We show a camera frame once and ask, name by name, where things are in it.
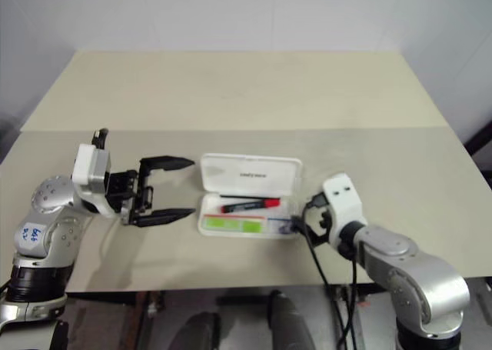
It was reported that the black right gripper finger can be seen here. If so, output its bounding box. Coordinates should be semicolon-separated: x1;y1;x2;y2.
305;229;328;248
290;212;309;232

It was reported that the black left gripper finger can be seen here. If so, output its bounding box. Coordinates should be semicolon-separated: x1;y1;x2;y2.
129;208;198;228
138;155;195;186

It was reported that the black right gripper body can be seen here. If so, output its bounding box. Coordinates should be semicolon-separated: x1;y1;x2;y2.
317;206;335;248

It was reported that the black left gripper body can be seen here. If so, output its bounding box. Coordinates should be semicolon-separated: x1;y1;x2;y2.
104;167;156;225

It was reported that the white and blue eraser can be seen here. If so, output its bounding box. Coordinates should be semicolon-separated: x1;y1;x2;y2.
268;218;295;235

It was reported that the black marker with red cap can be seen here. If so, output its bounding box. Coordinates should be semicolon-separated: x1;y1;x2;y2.
220;197;281;215

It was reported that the white plastic pencil case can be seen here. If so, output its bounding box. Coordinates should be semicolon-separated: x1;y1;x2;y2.
198;152;303;240

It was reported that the black crossbar under table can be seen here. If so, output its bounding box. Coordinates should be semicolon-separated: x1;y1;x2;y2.
214;293;271;308

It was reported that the white handwritten sticker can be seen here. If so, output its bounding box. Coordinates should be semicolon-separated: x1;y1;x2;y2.
17;221;49;253

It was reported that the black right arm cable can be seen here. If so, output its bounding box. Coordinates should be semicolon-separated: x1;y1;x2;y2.
301;192;361;350

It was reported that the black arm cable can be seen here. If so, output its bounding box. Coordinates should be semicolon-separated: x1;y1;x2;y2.
91;128;111;151
301;192;361;350

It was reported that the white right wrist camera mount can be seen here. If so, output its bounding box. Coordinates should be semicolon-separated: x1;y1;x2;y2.
321;174;366;247

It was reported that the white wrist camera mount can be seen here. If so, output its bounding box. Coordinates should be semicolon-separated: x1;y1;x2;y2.
71;143;131;218
321;174;366;247

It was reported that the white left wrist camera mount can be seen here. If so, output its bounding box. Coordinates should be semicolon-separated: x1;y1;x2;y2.
71;143;131;218

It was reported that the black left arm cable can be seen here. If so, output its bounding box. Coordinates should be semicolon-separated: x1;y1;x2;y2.
91;128;111;151

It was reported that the black metal frame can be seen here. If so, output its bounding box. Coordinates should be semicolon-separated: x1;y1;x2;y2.
466;119;492;167

